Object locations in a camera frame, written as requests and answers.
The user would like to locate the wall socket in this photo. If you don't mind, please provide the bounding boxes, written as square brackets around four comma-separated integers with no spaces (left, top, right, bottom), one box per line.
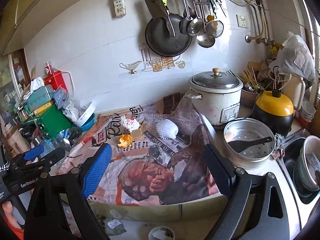
[236,14,248,28]

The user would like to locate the steel skimmer spoon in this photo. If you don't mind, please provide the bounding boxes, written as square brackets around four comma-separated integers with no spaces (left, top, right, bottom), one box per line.
[180,0,202,36]

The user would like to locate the white round tray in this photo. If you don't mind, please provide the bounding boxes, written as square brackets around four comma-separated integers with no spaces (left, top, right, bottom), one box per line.
[74,102,96,127]

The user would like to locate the teal tissue box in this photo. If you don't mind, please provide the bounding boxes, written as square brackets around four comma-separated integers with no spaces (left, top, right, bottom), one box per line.
[27,85,55,112]

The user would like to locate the black frying pan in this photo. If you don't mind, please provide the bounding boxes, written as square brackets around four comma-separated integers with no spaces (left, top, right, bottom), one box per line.
[145,14,192,57]

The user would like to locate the cleaver knife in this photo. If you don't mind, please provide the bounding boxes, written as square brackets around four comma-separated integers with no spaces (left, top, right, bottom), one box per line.
[144,0,176,37]

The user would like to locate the aluminium steamer pot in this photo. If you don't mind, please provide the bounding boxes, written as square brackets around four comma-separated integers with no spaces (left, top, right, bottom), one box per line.
[223,118,276,169]

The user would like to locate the newspaper print table cloth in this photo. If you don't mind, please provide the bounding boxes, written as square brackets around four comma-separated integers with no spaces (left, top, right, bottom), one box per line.
[57,93,218,206]

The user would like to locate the stacked white bowls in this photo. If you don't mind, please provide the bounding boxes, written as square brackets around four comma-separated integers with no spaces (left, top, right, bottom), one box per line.
[298,101,316,127]

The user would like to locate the clear plastic bag clutter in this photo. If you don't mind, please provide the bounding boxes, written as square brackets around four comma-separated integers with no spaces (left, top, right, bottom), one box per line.
[53,86,80,123]

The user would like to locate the green tin box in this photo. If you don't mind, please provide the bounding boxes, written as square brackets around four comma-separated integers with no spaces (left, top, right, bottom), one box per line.
[36,105,73,138]

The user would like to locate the stainless steel sink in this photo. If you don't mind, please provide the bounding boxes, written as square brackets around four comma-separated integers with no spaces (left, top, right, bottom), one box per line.
[276,128,320,228]

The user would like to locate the white red printed paper bag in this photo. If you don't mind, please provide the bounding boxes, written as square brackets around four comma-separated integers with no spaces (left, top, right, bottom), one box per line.
[121,116,140,133]

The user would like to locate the person's left hand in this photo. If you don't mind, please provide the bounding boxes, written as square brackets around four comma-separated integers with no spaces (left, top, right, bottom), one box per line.
[2,201,21,229]

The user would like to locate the chopstick holder with chopsticks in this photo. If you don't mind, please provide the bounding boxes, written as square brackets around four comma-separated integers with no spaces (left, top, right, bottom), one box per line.
[238,66,263,108]

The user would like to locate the black rice paddle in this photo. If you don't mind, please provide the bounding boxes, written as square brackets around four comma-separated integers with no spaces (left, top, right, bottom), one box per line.
[228,137,273,153]

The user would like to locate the orange peel scrap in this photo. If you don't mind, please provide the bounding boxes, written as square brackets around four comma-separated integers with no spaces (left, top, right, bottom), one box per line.
[118,134,133,148]

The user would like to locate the plastic water bottle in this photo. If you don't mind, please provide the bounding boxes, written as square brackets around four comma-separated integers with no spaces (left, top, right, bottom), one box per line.
[39,138,60,158]

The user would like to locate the yellow black kettle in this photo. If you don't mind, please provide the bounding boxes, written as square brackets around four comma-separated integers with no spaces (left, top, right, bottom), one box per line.
[250,89,294,137]

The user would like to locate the white plastic bag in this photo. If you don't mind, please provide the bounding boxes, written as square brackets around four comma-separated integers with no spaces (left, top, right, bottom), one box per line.
[268,31,317,85]

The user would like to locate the white power strip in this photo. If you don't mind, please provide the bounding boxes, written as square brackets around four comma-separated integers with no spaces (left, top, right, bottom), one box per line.
[113,0,126,18]

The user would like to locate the white rice cooker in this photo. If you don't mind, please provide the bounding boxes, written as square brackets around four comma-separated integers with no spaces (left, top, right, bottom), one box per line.
[185,68,243,126]

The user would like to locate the blue plastic basket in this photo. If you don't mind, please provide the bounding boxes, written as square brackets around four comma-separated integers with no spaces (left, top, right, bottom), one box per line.
[80,113,95,132]

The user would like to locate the green bowl in sink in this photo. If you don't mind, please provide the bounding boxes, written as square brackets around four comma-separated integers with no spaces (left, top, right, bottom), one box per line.
[292,135,319,198]

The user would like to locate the white trash bin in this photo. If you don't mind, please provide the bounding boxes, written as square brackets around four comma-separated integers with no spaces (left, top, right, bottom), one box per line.
[148,226,175,240]

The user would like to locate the white foam fruit net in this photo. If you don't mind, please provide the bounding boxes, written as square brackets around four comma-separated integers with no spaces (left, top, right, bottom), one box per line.
[156,119,178,139]

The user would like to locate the red box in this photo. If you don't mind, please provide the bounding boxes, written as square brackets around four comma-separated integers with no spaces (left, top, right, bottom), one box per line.
[43,61,67,90]

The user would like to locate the steel ladle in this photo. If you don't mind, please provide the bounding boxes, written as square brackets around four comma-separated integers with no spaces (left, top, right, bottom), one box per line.
[195,0,215,48]

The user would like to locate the brown cardboard piece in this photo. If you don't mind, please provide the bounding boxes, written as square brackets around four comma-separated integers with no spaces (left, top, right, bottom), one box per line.
[130,121,152,141]

